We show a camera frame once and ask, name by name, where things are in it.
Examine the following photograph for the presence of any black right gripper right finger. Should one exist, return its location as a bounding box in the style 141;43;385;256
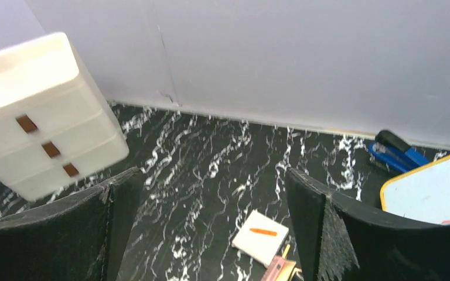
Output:
285;167;450;280

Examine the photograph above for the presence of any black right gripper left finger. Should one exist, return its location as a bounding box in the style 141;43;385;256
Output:
0;167;145;280

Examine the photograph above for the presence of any white notepad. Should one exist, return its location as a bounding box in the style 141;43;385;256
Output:
231;210;289;267

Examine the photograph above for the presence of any orange lip pencil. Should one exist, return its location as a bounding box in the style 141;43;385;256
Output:
249;228;278;237

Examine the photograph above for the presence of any white top drawer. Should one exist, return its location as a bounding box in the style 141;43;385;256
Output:
0;82;109;155

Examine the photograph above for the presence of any gold makeup brush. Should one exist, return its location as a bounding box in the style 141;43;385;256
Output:
276;244;296;281

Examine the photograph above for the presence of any pink eyeshadow palette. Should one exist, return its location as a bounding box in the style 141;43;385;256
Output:
261;256;285;281

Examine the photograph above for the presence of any yellow framed whiteboard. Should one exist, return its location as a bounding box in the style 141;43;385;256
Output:
380;155;450;225

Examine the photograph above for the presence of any white drawer organizer frame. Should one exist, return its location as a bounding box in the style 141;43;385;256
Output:
0;32;130;203

